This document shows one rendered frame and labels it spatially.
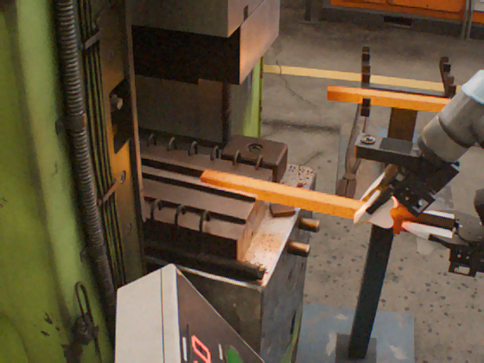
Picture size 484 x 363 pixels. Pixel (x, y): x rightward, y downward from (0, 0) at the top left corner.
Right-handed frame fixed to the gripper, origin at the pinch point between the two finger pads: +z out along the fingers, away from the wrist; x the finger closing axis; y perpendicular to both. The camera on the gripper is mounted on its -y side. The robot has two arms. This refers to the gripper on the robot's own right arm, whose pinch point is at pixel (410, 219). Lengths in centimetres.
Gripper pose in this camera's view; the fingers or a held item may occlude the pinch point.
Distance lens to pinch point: 115.9
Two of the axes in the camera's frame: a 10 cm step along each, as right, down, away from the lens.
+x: 3.2, -5.6, 7.6
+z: -9.5, -2.0, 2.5
